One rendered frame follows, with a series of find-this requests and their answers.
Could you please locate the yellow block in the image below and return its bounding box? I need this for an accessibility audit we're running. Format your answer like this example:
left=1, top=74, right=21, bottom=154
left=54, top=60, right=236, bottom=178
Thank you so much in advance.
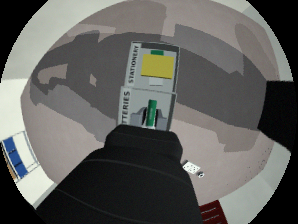
left=141, top=54, right=174, bottom=79

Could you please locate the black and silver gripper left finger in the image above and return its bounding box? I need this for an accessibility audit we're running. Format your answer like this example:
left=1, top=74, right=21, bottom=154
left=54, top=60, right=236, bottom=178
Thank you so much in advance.
left=130, top=107, right=147, bottom=127

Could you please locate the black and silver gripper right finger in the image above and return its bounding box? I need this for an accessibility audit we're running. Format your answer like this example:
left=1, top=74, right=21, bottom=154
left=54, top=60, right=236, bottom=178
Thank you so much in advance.
left=154, top=109, right=167, bottom=131

